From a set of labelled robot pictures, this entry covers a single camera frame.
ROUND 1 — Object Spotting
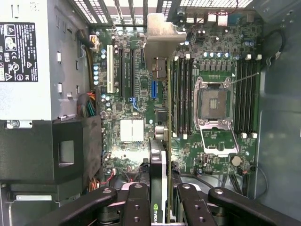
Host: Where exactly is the coin cell battery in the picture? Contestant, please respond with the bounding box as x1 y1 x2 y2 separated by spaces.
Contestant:
230 155 243 167

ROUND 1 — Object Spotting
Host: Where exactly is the metal socket cover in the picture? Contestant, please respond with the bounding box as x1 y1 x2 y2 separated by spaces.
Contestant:
199 123 241 156

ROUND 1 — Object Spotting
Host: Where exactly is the silver chipset heatsink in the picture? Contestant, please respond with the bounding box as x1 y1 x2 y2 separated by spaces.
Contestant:
119 119 144 144

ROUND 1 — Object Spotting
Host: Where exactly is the green motherboard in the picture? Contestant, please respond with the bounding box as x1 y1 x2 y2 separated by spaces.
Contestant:
90 9 264 189

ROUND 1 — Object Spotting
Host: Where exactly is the black open PC case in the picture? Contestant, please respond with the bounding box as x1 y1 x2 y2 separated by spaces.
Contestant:
0 0 301 226

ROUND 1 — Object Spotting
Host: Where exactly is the metal disk bay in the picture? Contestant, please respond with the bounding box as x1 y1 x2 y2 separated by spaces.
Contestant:
0 183 62 226

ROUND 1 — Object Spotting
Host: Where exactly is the metal CPU socket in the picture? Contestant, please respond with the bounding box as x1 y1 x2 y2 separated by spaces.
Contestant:
192 76 236 130

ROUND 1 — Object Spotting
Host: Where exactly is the black RAM slot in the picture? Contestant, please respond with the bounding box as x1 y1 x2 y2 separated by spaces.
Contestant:
253 54 260 139
183 53 190 139
189 57 195 136
241 54 249 139
178 57 184 139
236 58 243 135
247 58 254 135

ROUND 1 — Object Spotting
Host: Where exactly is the black plastic air shroud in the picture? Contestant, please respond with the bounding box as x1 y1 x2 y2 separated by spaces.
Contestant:
0 114 103 189

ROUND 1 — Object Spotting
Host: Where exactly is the long black expansion slot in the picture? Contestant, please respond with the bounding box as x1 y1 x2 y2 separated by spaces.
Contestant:
118 48 126 99
128 48 136 99

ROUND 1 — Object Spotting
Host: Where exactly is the thin metal locking lever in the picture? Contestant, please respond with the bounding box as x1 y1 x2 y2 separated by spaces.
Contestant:
231 72 260 83

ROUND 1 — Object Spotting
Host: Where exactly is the white expansion slot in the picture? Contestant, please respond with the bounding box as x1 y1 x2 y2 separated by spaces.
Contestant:
106 44 114 94

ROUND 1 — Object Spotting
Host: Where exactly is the grey power supply unit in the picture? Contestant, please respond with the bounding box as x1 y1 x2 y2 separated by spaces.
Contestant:
0 0 92 122

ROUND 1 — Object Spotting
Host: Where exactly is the white power connector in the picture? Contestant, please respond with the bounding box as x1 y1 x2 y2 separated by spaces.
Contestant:
88 34 100 53

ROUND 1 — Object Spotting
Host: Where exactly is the coloured power wire bundle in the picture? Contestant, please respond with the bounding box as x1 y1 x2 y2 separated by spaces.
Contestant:
77 92 97 118

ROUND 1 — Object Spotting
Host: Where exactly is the braided black yellow cable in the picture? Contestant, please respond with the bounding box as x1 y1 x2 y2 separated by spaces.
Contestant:
85 44 95 91

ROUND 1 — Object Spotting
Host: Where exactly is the thin black wire white plug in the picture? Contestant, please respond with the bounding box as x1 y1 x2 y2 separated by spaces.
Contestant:
265 30 287 69

